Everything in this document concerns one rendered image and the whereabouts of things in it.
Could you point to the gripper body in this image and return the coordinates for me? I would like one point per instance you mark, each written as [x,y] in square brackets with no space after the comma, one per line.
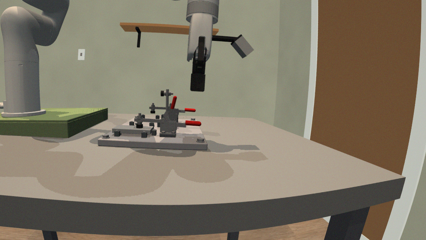
[201,25]

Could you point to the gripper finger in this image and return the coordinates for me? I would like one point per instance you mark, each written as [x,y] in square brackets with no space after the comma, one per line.
[198,75]

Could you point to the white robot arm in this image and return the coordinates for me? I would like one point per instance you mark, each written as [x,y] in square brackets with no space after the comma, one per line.
[23,29]

